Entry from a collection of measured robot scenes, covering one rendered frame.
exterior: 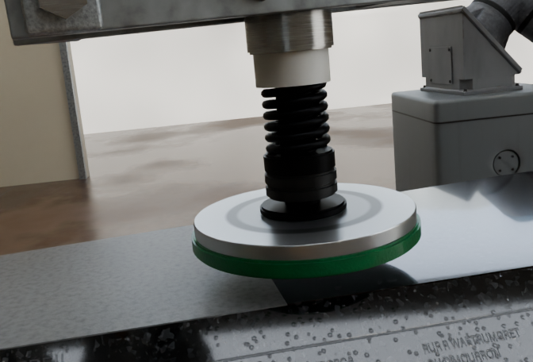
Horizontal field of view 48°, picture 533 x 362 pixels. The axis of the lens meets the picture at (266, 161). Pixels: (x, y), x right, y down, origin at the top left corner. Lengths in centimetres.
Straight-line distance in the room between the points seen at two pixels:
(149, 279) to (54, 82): 515
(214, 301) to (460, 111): 126
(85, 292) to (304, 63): 30
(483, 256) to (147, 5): 38
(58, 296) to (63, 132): 515
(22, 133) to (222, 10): 540
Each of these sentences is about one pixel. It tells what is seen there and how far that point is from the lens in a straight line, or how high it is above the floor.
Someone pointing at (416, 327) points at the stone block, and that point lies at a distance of 53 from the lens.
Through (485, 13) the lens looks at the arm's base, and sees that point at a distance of 187.
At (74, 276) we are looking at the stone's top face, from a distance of 66.
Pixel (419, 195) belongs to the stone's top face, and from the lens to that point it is 83.
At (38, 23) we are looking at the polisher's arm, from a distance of 42.
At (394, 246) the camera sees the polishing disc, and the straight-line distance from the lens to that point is 51.
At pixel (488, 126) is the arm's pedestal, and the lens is 174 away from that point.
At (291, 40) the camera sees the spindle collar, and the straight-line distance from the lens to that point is 52.
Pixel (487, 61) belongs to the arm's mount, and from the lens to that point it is 181.
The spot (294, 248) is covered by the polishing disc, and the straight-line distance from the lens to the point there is 48.
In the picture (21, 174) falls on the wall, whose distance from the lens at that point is 590.
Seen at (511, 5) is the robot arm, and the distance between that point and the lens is 190.
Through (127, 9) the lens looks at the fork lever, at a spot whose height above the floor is 107.
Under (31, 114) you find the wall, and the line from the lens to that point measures 579.
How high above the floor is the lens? 103
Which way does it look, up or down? 11 degrees down
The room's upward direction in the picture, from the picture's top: 5 degrees counter-clockwise
